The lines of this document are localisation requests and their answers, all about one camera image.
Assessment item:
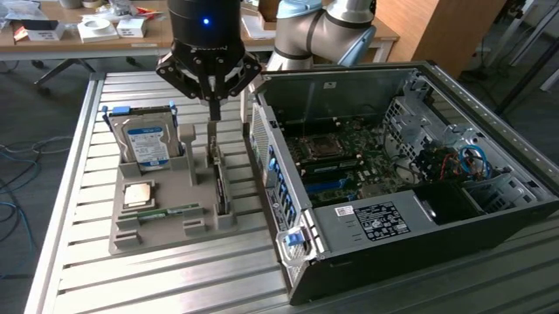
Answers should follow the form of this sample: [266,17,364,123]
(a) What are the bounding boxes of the Nvidia graphics card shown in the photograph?
[207,120,234,217]

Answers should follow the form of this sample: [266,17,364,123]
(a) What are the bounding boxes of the wooden cabinet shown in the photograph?
[374,0,508,79]

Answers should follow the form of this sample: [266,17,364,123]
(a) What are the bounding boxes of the grey parts rack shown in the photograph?
[108,122,240,256]

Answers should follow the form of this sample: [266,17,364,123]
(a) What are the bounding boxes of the metal disk bay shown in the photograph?
[462,173,539,214]

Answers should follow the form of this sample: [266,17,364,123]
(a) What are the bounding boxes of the silver chipset heatsink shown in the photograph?
[364,184,390,199]

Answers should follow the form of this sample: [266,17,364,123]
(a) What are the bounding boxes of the green RAM stick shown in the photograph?
[118,203,202,219]

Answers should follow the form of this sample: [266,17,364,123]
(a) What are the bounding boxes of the metal CPU socket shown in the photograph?
[304,135,340,158]

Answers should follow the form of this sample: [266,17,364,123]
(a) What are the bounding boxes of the hard disk in blue caddy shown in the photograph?
[103,100,187,171]

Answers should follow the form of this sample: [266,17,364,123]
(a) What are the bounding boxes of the open black PC case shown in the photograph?
[240,60,559,307]

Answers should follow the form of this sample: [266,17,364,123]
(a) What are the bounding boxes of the white paper booklet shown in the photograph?
[242,14,278,40]

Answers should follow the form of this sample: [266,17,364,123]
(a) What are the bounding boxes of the grey power supply unit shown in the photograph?
[312,190,438,254]

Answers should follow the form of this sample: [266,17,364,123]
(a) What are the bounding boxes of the blue disk wire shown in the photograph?
[459,145,495,179]

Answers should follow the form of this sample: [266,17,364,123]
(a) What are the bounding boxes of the clear plastic bags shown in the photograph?
[0,0,49,22]

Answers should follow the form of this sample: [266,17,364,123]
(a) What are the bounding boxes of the white box with round hole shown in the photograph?
[77,18,120,43]

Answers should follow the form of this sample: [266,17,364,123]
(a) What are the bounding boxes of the orange red packet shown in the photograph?
[136,5,166,21]

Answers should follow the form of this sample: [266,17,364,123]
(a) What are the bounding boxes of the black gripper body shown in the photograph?
[168,0,247,67]

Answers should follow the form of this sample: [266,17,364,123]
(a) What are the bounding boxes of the small white labelled box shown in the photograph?
[116,18,148,39]

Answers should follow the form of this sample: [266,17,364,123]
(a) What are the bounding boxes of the silver CPU chip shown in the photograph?
[123,183,154,207]

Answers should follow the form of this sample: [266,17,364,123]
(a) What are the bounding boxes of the black RAM slot bank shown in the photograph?
[300,158,364,175]

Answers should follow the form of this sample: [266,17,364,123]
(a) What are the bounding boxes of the grey floor cable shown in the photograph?
[0,135,73,154]

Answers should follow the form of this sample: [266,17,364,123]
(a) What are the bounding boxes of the wooden desk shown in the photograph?
[0,0,402,71]

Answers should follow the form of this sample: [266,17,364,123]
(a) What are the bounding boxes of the blue expansion slot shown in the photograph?
[304,179,351,196]

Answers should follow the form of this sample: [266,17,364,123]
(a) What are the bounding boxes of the white box with black insert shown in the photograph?
[20,19,67,42]

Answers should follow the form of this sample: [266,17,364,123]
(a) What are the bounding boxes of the blue floor cable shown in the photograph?
[0,160,43,279]

